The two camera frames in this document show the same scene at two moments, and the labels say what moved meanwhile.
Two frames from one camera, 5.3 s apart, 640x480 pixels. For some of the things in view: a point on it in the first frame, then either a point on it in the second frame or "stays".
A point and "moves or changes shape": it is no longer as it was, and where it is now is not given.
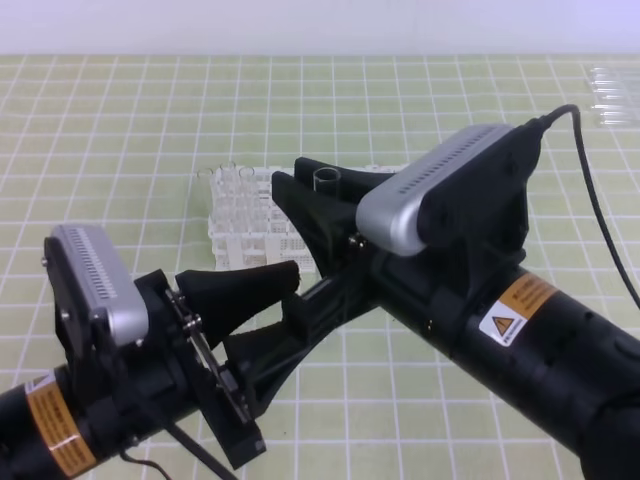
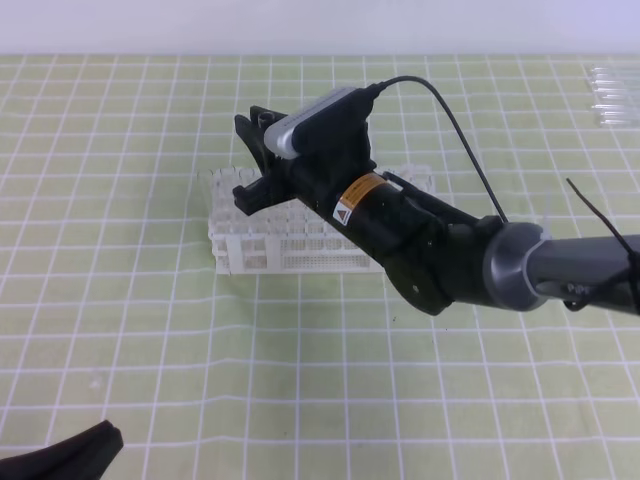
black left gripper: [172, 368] -> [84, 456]
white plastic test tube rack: [247, 224] stays
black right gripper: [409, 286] -> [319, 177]
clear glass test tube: [325, 180] moves or changes shape
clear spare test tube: [609, 76] stays
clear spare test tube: [614, 109] stays
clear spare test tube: [612, 90] stays
